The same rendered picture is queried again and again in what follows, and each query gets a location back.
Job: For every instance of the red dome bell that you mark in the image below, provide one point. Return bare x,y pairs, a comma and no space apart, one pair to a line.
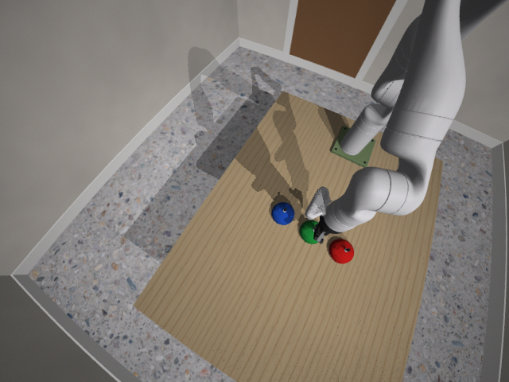
341,251

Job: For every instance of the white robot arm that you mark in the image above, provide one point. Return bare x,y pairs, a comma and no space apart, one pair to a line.
426,91

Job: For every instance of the blue service bell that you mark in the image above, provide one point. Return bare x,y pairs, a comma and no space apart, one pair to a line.
283,213

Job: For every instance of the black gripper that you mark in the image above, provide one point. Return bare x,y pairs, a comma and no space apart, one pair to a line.
324,231

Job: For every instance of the green dome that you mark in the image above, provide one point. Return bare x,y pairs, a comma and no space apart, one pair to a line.
307,231

